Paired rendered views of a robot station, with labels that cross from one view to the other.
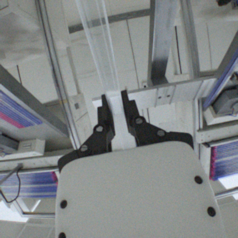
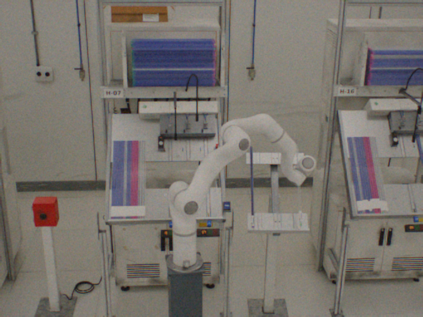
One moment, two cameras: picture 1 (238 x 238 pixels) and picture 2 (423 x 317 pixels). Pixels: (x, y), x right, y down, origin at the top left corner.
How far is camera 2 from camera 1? 3.19 m
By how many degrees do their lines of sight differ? 38
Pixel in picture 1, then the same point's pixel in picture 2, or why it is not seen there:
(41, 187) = (389, 65)
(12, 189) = not seen: outside the picture
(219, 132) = (208, 94)
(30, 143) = (374, 114)
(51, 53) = (327, 174)
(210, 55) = (91, 105)
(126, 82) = (247, 83)
